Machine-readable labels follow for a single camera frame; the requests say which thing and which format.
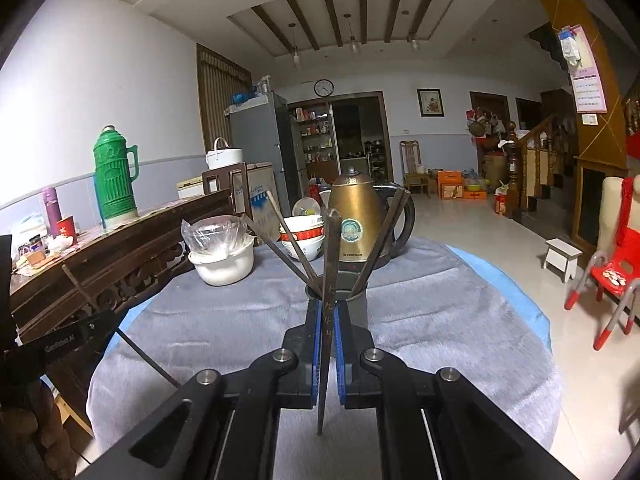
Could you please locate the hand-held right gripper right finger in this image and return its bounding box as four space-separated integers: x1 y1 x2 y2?
336 300 576 480

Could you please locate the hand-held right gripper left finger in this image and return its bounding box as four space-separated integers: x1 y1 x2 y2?
77 299 322 480

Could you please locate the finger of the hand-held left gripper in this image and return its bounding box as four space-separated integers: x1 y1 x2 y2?
74 309 121 350

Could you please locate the grey chopstick holder cup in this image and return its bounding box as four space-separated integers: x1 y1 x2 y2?
304 280 369 331

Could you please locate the person's left hand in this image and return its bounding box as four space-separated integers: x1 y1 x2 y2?
0 382 77 480

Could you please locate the carved wooden side table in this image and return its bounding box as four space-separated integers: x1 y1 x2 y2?
9 192 237 441

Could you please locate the red cup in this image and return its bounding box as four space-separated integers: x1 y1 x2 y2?
55 216 79 247

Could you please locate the white bowl with red pattern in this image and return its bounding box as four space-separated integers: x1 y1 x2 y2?
281 237 325 262
278 215 326 245

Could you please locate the purple bottle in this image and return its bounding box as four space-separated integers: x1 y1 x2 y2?
41 187 62 237

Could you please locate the white pot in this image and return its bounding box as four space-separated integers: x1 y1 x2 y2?
188 240 256 287

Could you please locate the green thermos flask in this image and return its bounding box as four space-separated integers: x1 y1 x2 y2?
92 126 140 228

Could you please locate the small white fan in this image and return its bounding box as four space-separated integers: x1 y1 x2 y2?
291 197 322 219

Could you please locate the clear plastic bag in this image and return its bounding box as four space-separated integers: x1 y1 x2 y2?
181 215 251 256

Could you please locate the gold electric kettle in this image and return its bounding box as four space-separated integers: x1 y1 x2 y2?
326 166 417 272

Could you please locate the white chest freezer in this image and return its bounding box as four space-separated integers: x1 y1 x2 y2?
177 162 277 213

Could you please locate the blue table cover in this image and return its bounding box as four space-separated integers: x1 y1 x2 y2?
107 244 553 361

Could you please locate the orange cardboard box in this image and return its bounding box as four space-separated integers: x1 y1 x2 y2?
437 170 465 200

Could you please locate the wooden chair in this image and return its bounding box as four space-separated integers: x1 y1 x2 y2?
399 140 432 197

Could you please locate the white rice cooker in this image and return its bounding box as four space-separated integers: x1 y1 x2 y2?
205 137 245 171

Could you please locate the grey refrigerator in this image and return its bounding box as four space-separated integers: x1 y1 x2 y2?
228 92 302 217

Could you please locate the kitchen shelf cabinet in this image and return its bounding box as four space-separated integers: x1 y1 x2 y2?
288 102 335 177

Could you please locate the white step stool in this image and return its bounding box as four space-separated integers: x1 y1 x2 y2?
542 238 584 284

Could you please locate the brown window curtain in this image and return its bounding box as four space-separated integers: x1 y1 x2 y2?
196 43 253 171

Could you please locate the wooden stair railing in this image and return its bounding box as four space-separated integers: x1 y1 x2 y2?
502 110 581 222

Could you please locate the red plastic chair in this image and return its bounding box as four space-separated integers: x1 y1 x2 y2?
564 175 640 352

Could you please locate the wooden chair frame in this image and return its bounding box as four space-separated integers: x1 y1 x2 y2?
201 162 249 217

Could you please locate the framed wall picture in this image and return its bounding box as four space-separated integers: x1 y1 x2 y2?
416 88 444 119

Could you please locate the pink wall calendar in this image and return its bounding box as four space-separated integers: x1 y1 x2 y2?
556 24 609 114

